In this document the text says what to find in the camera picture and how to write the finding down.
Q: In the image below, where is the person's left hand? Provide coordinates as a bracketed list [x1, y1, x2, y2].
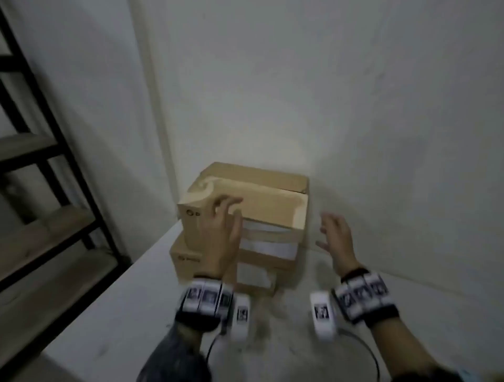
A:
[195, 195, 245, 281]

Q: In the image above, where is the person's right hand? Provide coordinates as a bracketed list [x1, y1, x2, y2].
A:
[314, 212, 370, 279]

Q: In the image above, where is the brown cardboard box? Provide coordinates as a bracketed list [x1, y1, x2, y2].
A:
[169, 236, 300, 296]
[177, 162, 309, 245]

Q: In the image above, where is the person's left forearm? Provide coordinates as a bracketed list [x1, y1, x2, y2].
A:
[148, 319, 215, 382]

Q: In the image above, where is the person's right forearm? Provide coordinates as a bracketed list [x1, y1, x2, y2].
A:
[370, 314, 504, 382]

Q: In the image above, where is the black shelf with wooden boards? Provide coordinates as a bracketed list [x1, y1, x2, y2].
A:
[0, 4, 133, 370]

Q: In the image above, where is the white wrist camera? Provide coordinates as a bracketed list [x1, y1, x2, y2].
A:
[309, 290, 339, 342]
[226, 293, 253, 343]

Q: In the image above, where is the black camera cable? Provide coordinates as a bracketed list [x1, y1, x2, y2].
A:
[204, 332, 222, 382]
[337, 328, 381, 382]

